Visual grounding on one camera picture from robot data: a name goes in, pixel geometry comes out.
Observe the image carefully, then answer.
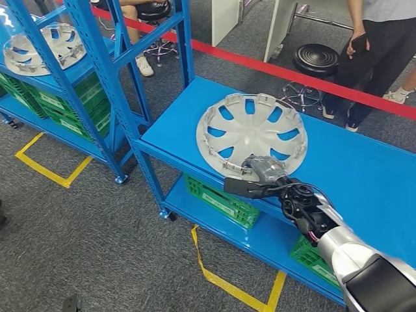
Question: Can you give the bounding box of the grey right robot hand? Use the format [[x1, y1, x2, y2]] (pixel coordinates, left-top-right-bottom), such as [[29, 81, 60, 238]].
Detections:
[[242, 154, 291, 185]]

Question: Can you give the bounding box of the silver plastic hubcap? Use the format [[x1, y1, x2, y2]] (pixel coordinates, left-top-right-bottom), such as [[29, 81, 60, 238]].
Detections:
[[196, 92, 309, 183], [2, 23, 88, 77]]

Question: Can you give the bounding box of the black phone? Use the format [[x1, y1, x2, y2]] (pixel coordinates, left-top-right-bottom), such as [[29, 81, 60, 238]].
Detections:
[[350, 33, 368, 57]]

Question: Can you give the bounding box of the blue metal shelf rack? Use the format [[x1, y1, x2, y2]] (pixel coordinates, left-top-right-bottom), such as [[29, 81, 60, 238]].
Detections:
[[0, 0, 153, 185], [65, 0, 416, 307]]

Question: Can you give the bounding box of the red barrier belt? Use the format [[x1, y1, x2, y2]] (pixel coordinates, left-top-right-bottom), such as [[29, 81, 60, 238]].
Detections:
[[91, 5, 416, 122]]

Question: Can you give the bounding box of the black round stool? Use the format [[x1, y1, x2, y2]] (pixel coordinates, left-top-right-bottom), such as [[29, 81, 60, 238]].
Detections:
[[135, 0, 180, 68], [281, 43, 341, 114]]

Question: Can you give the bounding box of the yellow floor tape outline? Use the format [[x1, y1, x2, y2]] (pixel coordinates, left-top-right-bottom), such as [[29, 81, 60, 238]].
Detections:
[[191, 224, 288, 312], [14, 132, 94, 189]]

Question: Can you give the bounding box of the white desk panel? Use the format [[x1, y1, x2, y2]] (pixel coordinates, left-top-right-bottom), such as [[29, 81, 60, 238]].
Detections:
[[263, 0, 297, 64], [211, 0, 242, 47]]

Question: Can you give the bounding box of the person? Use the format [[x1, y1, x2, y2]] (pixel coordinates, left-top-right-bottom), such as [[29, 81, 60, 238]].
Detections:
[[321, 0, 416, 133], [117, 0, 167, 79], [382, 66, 416, 105]]

